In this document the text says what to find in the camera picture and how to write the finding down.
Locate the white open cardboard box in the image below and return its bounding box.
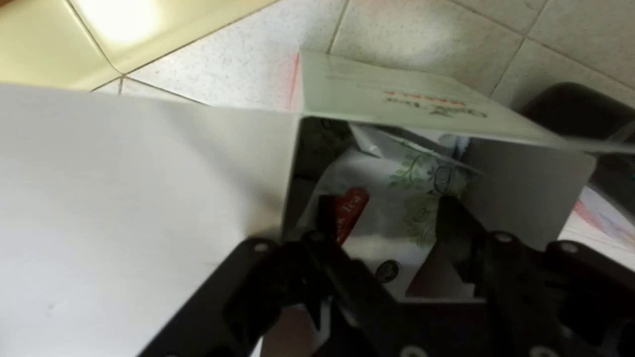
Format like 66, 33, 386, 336
0, 51, 635, 357

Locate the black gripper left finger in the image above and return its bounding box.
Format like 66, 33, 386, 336
139, 193, 397, 357

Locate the white package with red label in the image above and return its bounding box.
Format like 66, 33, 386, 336
302, 126, 479, 267

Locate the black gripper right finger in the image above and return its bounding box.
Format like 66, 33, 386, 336
437, 197, 635, 357

